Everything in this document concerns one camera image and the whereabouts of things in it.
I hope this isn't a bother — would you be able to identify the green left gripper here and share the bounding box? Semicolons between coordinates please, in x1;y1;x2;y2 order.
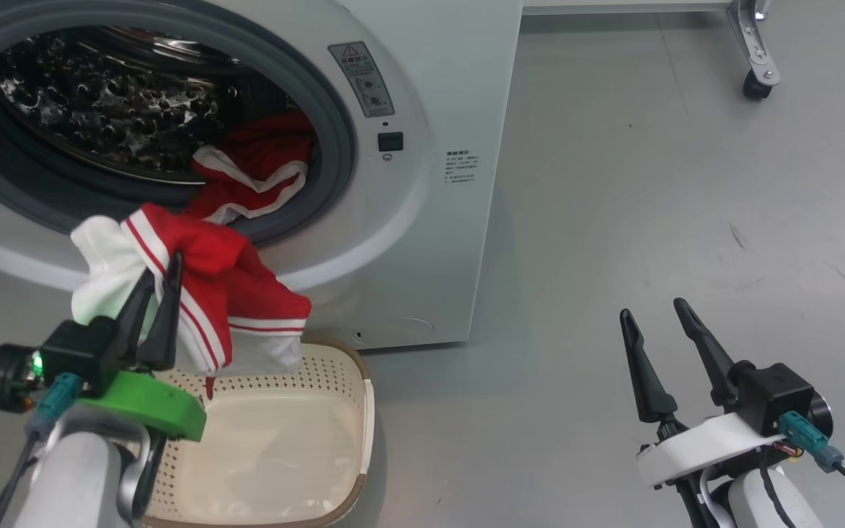
78;252;208;442

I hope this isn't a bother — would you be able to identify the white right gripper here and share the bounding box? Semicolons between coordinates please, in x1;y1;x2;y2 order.
619;297;786;488

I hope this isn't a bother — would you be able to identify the white and red striped garment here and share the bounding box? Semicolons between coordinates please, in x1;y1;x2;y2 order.
70;204;313;400

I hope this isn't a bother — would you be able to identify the red garment with white hem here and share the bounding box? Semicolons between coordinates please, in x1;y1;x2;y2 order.
189;110;318;224

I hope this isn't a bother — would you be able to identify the black cylindrical right gripper motor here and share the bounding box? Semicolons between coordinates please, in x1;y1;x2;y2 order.
808;392;834;441

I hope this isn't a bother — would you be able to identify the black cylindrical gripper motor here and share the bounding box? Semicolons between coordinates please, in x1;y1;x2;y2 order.
0;345;42;413
808;392;834;441

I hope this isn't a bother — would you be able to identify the black cylindrical left gripper motor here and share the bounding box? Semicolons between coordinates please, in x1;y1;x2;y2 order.
0;345;42;413

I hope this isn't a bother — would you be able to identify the cream perforated laundry basket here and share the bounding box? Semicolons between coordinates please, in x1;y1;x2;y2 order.
125;336;376;528

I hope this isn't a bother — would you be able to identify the stainless steel washing machine drum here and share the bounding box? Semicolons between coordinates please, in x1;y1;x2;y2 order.
0;28;317;188

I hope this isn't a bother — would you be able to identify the white front-load washing machine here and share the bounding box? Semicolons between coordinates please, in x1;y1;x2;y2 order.
0;0;524;349

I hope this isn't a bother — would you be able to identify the grey warning sticker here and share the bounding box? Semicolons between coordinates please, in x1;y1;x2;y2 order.
329;41;396;119

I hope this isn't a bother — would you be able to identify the left teal connector black cable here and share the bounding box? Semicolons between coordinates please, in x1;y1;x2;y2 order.
0;373;86;528

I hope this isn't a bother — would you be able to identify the teal connector black cable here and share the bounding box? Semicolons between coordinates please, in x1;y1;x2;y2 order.
778;411;845;508
0;373;86;528

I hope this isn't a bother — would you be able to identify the right teal connector black cable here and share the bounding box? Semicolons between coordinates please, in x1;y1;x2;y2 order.
778;411;845;508

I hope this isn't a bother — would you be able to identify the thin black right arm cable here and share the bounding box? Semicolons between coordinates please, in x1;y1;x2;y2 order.
756;447;797;528

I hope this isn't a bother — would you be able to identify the grey partition frame with caster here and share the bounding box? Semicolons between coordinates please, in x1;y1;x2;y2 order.
727;0;781;101

